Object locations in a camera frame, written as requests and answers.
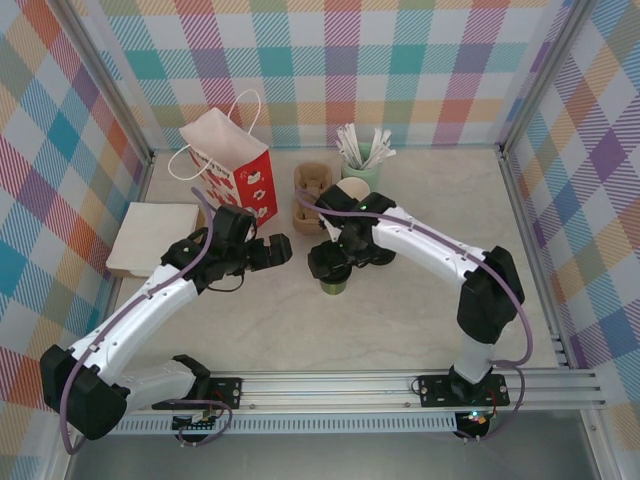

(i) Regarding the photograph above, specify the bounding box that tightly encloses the green cup with black lid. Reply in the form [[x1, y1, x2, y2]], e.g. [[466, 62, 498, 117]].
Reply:
[[319, 272, 350, 297]]

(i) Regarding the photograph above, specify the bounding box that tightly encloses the red white paper bag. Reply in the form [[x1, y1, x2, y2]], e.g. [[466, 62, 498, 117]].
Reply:
[[168, 88, 279, 226]]

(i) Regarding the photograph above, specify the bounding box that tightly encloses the black cup lid stack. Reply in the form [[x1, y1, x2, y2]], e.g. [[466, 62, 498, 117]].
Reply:
[[358, 248, 397, 267]]

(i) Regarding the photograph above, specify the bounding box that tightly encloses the stack of paper cups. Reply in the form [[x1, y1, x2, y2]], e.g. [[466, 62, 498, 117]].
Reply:
[[335, 179, 372, 201]]

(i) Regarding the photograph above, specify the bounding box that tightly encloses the mint green straw holder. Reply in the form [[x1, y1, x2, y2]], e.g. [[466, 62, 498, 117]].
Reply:
[[341, 143, 381, 184]]

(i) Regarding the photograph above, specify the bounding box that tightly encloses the brown pulp cup carrier stack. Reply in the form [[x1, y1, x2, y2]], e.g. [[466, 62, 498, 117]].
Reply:
[[291, 162, 335, 236]]

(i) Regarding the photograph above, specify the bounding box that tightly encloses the white napkin stack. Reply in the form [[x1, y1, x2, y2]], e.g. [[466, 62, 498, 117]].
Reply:
[[106, 201, 201, 279]]

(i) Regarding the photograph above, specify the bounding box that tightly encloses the paper wrapped straw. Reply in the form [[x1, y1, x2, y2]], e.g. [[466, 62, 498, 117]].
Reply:
[[348, 123, 364, 168], [369, 147, 397, 169], [335, 128, 357, 166], [341, 125, 361, 167], [372, 127, 392, 169]]

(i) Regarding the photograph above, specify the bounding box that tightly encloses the left circuit board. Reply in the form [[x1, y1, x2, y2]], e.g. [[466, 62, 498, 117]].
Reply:
[[172, 407, 224, 434]]

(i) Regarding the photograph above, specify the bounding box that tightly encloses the circuit board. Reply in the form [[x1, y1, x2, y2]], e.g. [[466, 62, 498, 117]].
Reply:
[[458, 409, 497, 431], [172, 407, 224, 434]]

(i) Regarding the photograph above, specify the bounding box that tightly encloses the right circuit board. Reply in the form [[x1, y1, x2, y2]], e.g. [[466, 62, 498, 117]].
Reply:
[[458, 409, 497, 431]]

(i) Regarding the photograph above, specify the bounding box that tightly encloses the thin black camera cable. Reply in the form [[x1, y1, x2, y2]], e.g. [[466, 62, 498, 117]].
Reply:
[[206, 271, 247, 295]]

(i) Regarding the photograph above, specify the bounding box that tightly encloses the aluminium frame side rail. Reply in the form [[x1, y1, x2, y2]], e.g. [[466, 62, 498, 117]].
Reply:
[[498, 143, 574, 371], [102, 152, 156, 301]]

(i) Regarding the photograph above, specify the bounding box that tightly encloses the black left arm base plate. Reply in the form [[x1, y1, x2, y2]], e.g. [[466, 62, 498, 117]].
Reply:
[[207, 378, 245, 410]]

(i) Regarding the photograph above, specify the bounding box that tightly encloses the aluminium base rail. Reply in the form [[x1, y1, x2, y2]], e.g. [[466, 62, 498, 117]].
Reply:
[[107, 368, 606, 412]]

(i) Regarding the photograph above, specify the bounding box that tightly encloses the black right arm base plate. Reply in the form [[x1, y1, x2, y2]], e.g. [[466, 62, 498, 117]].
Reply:
[[417, 373, 509, 407]]

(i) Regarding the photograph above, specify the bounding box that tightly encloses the slotted grey cable duct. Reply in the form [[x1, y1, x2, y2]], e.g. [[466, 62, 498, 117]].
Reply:
[[115, 412, 459, 435]]

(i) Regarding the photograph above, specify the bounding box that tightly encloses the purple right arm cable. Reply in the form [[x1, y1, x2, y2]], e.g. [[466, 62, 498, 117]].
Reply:
[[295, 187, 532, 444]]

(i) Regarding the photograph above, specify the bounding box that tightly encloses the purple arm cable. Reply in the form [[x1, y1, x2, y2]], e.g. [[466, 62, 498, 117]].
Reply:
[[295, 187, 532, 444], [60, 187, 235, 456]]

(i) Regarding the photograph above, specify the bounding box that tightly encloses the aluminium frame post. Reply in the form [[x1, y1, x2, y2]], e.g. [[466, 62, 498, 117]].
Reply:
[[59, 0, 156, 166], [497, 0, 589, 159]]

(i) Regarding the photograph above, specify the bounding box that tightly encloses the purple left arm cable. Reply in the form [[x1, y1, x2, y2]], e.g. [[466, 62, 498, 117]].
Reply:
[[60, 187, 235, 456]]

